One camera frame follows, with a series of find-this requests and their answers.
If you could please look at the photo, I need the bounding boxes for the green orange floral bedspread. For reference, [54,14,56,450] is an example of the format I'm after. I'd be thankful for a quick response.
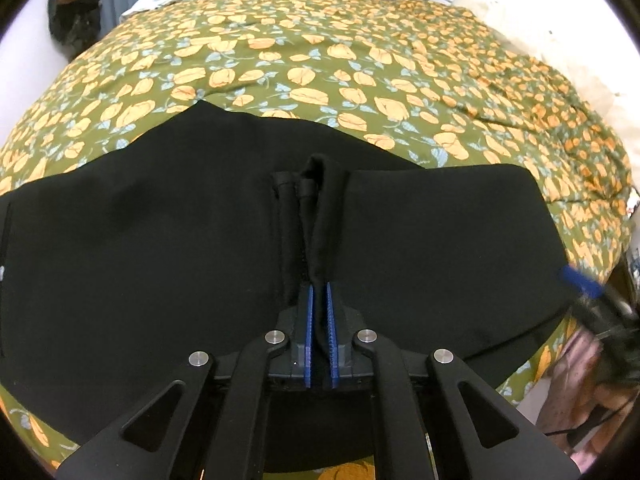
[1,0,631,479]

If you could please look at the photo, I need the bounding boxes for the pink dotted pyjama trousers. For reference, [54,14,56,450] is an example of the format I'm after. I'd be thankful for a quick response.
[536,328,639,472]

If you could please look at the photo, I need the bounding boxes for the black hanging bags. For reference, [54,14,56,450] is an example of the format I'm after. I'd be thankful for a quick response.
[48,0,101,61]

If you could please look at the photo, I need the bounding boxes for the black pants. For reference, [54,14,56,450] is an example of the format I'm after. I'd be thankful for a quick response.
[1,102,572,443]

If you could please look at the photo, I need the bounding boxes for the black cable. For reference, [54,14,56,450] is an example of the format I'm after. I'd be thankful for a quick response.
[541,398,632,438]

